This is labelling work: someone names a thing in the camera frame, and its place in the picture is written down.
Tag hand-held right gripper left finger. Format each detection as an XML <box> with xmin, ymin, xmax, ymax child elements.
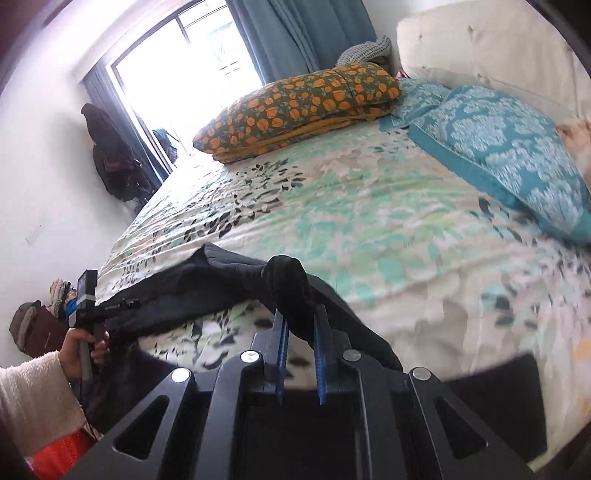
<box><xmin>60</xmin><ymin>310</ymin><xmax>290</xmax><ymax>480</ymax></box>

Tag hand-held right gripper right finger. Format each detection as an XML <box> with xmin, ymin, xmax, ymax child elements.
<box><xmin>315</xmin><ymin>307</ymin><xmax>536</xmax><ymax>480</ymax></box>

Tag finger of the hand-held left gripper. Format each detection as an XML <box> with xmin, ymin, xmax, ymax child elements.
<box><xmin>105</xmin><ymin>299</ymin><xmax>142</xmax><ymax>320</ymax></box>

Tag black pants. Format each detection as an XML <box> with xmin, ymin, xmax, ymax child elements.
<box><xmin>85</xmin><ymin>242</ymin><xmax>409</xmax><ymax>430</ymax></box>

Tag person's left forearm white sleeve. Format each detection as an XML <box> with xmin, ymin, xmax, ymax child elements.
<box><xmin>0</xmin><ymin>351</ymin><xmax>88</xmax><ymax>457</ymax></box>

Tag person's left hand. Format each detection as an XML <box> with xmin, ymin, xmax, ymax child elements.
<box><xmin>61</xmin><ymin>329</ymin><xmax>110</xmax><ymax>380</ymax></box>

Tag pile of colourful clothes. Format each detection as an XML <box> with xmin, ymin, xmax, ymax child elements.
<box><xmin>48</xmin><ymin>278</ymin><xmax>77</xmax><ymax>319</ymax></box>

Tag brown suitcase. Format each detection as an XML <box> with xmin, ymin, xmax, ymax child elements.
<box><xmin>9</xmin><ymin>301</ymin><xmax>70</xmax><ymax>358</ymax></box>

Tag dark hanging clothes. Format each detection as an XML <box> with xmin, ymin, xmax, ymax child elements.
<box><xmin>81</xmin><ymin>102</ymin><xmax>155</xmax><ymax>202</ymax></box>

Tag floral leaf print bed sheet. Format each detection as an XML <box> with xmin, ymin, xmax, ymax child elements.
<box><xmin>99</xmin><ymin>111</ymin><xmax>591</xmax><ymax>472</ymax></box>

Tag orange cloth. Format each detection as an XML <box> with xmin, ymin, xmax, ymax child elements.
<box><xmin>32</xmin><ymin>429</ymin><xmax>99</xmax><ymax>480</ymax></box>

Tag dark teal cloth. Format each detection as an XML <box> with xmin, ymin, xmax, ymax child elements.
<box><xmin>152</xmin><ymin>128</ymin><xmax>179</xmax><ymax>164</ymax></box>

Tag bright window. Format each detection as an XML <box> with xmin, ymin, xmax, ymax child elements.
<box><xmin>111</xmin><ymin>0</ymin><xmax>266</xmax><ymax>155</ymax></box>

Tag orange floral folded quilt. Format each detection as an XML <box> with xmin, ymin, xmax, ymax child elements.
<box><xmin>192</xmin><ymin>62</ymin><xmax>403</xmax><ymax>164</ymax></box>

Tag small teal patterned pillow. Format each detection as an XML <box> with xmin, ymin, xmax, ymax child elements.
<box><xmin>379</xmin><ymin>78</ymin><xmax>451</xmax><ymax>130</ymax></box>

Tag large teal patterned pillow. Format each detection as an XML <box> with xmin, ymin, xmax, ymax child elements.
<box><xmin>409</xmin><ymin>85</ymin><xmax>591</xmax><ymax>245</ymax></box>

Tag grey knitted cloth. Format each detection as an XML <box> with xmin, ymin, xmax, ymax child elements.
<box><xmin>336</xmin><ymin>34</ymin><xmax>393</xmax><ymax>68</ymax></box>

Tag blue curtain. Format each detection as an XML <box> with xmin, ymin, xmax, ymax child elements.
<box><xmin>226</xmin><ymin>0</ymin><xmax>377</xmax><ymax>86</ymax></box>

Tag cream plush toy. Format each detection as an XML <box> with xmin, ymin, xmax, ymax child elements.
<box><xmin>556</xmin><ymin>117</ymin><xmax>591</xmax><ymax>185</ymax></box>

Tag cream padded headboard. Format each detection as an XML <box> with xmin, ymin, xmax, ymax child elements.
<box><xmin>396</xmin><ymin>0</ymin><xmax>591</xmax><ymax>125</ymax></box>

